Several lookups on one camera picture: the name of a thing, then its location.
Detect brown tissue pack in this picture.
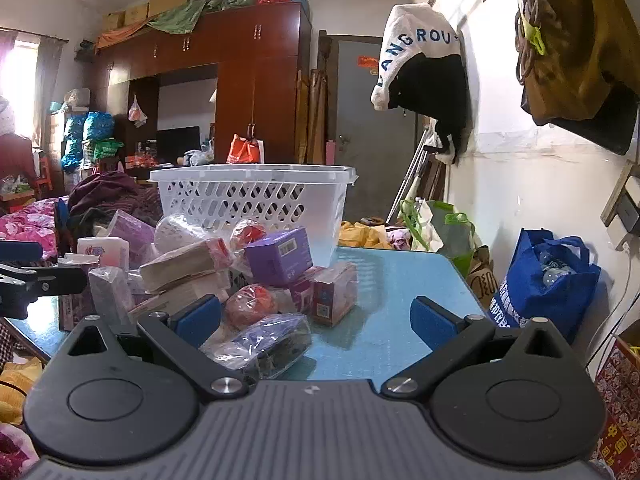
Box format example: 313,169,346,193
129,272,231,323
139,239,233,293

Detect white roll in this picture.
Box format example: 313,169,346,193
154,214,213,256

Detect dark packet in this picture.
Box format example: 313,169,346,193
202,313,313,382

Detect red apple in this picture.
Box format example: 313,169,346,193
225,284,279,332

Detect wooden planks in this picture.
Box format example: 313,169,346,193
295,69,331,166

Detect dark wooden wardrobe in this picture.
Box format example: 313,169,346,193
94,1,312,167

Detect red patterned cloth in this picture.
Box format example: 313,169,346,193
589,334,640,480

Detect purple box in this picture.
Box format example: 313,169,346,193
243,227,314,288

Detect metal crutches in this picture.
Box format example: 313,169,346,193
396,129,438,213

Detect pink floral blanket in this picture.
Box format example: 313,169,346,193
0,199,66,261

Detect white black hanging jacket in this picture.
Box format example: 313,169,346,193
371,4,471,163

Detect orange white plastic bag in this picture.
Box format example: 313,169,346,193
226,134,265,165

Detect dark patterned box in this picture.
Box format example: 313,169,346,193
59,294,101,332

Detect brown hanging bag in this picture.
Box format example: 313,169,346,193
520,0,640,156

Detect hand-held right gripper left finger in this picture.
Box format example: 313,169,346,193
60,294,249,403

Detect blue printed sack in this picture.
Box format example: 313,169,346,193
61,115,87,171
82,112,115,142

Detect white plastic basket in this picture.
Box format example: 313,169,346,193
150,164,360,268

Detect red chair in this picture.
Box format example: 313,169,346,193
35,155,52,193

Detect pink white plastic bag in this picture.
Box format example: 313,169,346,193
128,94,149,128

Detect green printed sack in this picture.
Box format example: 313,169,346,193
92,139,123,161

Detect brown paper bag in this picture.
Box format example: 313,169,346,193
467,245,497,308

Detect clear plastic packet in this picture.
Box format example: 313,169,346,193
88,266,137,328

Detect green white tote bag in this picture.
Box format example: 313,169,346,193
399,199,476,273

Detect yellow blanket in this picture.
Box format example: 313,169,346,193
339,220,388,248

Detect yellow-green strap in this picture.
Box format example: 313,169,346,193
520,0,548,56

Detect green cloth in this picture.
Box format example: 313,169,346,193
147,0,266,36

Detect blue padded object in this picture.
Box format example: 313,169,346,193
54,199,70,241

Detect maroon clothes pile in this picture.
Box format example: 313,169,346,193
66,170,163,241

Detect grey door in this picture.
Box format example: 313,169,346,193
334,35,426,223

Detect orange cloth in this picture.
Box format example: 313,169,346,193
95,22,151,51

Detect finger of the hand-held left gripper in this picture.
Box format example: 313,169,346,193
0,241,44,262
0,262,87,297

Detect yellow cloth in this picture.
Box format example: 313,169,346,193
0,357,47,426

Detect blue tote bag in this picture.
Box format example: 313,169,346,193
492,229,602,343

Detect red snack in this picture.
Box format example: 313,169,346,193
229,219,269,252

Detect pink patterned cloth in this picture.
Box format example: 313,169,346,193
385,227,412,251

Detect grey curtain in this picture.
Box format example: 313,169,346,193
34,35,66,148

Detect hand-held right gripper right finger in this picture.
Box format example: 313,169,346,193
381,296,571,402

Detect clear water bottle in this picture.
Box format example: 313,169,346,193
537,255,571,286

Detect pink red small box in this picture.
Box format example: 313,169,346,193
311,261,359,327

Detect lavender packet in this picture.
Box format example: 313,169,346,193
106,209,157,263

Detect black television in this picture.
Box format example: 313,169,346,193
156,126,202,165

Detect white pink tissue pack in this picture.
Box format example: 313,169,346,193
76,236,131,270

